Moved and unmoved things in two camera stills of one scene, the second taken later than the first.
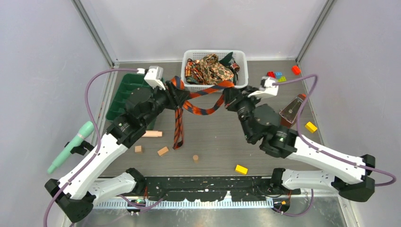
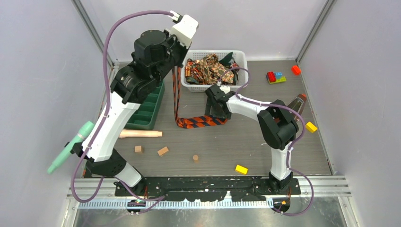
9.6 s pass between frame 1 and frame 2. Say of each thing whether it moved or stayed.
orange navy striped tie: moved
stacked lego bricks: stayed
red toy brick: stayed
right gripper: moved
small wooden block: stayed
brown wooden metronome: stayed
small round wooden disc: stayed
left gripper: moved
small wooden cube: stayed
